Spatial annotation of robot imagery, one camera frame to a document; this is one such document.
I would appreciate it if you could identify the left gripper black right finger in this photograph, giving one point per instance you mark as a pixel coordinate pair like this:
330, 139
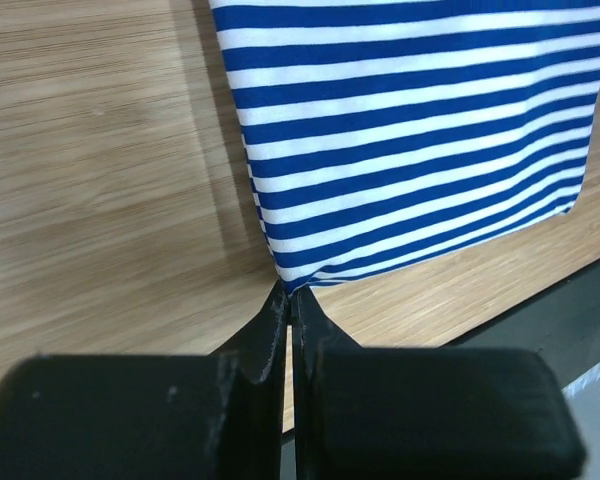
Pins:
424, 413

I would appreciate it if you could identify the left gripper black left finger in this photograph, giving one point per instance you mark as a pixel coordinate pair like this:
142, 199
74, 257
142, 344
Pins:
214, 416

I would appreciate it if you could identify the blue white striped tank top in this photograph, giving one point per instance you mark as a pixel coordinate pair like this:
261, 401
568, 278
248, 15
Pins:
381, 134

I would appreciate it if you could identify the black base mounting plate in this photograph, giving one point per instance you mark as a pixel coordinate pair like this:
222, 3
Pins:
561, 324

